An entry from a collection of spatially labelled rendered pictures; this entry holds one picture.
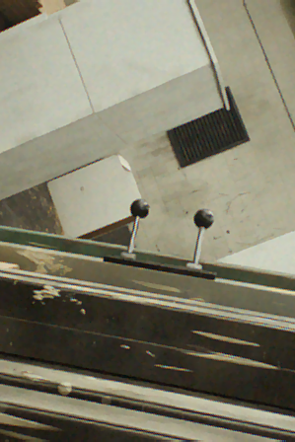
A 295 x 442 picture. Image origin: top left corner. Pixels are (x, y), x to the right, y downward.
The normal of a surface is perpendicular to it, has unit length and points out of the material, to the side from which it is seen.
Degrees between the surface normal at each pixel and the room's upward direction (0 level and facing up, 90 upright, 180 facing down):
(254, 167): 90
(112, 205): 90
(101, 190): 90
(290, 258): 90
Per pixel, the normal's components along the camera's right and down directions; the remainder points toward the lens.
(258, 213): -0.18, -0.07
